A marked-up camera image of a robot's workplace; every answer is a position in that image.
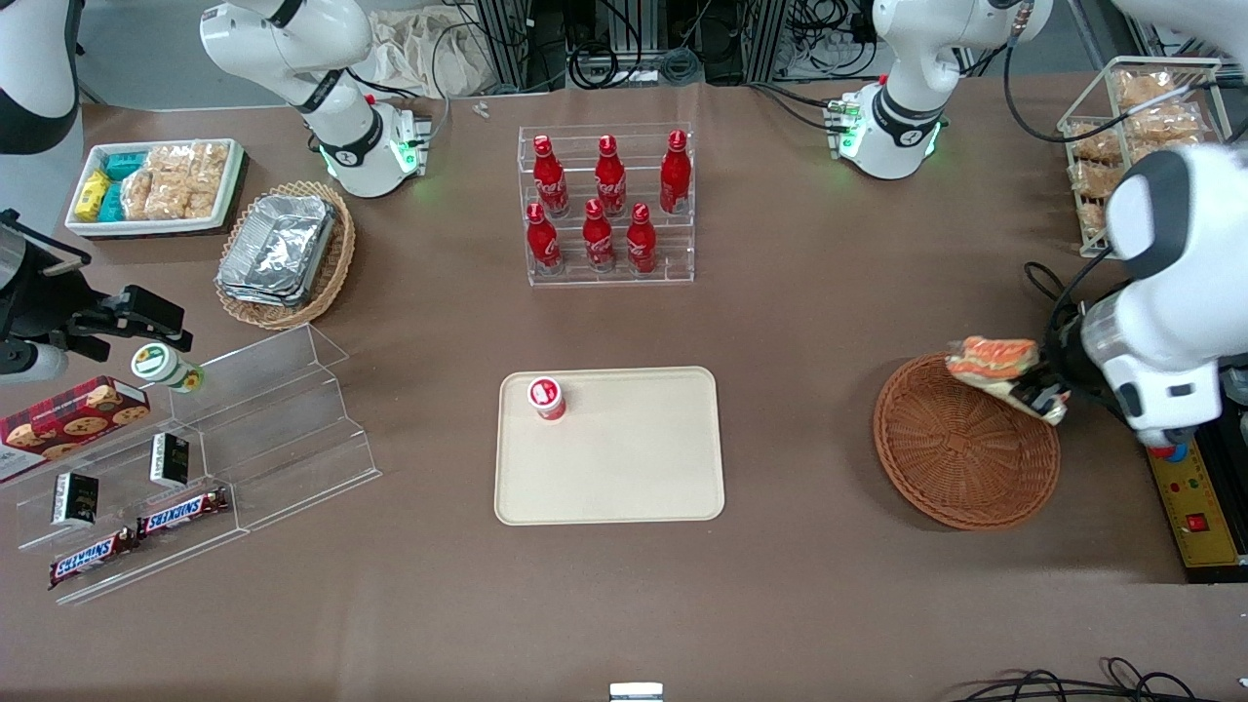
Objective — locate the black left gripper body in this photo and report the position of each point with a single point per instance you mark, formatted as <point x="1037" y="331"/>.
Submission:
<point x="1060" y="362"/>

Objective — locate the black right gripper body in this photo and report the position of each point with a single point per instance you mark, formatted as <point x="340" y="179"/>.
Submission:
<point x="41" y="302"/>

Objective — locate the triangle sandwich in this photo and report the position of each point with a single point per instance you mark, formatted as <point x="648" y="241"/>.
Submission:
<point x="990" y="361"/>

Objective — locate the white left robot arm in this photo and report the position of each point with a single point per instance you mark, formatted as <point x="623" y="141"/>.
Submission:
<point x="1170" y="283"/>

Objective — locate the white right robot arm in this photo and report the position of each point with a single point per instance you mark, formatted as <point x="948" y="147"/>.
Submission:
<point x="341" y="127"/>

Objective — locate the brown wicker basket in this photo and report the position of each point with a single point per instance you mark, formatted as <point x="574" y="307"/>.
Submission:
<point x="960" y="458"/>

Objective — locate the light oval wicker basket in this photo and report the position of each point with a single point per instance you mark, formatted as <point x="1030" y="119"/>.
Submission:
<point x="336" y="263"/>

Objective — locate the beige plastic tray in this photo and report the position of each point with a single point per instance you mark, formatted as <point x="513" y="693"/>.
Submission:
<point x="624" y="458"/>

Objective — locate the green lidded cup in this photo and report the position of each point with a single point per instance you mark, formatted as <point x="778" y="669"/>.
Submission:
<point x="161" y="366"/>

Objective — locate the yellow snack pack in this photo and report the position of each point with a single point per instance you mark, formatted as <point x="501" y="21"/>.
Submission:
<point x="93" y="195"/>

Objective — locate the teal snack pack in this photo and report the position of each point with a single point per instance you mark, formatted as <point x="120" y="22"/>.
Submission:
<point x="125" y="164"/>
<point x="113" y="202"/>

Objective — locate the rice cracker pack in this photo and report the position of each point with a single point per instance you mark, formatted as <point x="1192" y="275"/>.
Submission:
<point x="190" y="202"/>
<point x="169" y="159"/>
<point x="139" y="193"/>
<point x="210" y="161"/>

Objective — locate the red tartan cookie box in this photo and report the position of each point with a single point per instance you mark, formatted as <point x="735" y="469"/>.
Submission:
<point x="68" y="424"/>

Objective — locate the small black box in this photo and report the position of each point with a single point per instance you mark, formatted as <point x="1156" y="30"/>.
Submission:
<point x="170" y="460"/>
<point x="74" y="499"/>

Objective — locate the bagged fried snack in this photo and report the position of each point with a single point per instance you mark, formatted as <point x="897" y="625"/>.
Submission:
<point x="1165" y="125"/>
<point x="1094" y="180"/>
<point x="1143" y="90"/>
<point x="1092" y="216"/>
<point x="1094" y="142"/>

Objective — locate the white rectangular bin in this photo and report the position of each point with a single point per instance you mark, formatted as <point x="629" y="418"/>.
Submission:
<point x="229" y="195"/>

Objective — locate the stack of foil trays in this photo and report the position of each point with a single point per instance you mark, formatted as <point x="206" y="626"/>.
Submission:
<point x="278" y="249"/>

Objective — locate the clear acrylic stepped shelf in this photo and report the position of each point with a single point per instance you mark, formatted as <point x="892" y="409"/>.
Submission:
<point x="283" y="429"/>

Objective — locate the yellow emergency stop box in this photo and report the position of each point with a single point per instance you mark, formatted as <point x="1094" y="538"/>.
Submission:
<point x="1199" y="507"/>

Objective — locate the snickers bar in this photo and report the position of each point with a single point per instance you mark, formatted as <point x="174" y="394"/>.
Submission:
<point x="183" y="512"/>
<point x="93" y="559"/>

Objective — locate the cream cloth bag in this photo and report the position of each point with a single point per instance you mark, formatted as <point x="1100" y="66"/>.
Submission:
<point x="419" y="54"/>

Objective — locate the clear acrylic bottle rack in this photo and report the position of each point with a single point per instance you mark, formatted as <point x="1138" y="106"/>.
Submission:
<point x="673" y="249"/>

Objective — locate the red cola bottle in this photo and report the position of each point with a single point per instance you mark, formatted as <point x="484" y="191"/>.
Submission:
<point x="675" y="175"/>
<point x="542" y="242"/>
<point x="610" y="180"/>
<point x="550" y="180"/>
<point x="598" y="239"/>
<point x="641" y="242"/>

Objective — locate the red lidded cup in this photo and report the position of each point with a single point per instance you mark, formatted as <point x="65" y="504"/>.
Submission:
<point x="547" y="398"/>

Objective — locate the small white bracket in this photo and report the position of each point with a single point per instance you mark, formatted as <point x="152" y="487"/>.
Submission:
<point x="636" y="692"/>

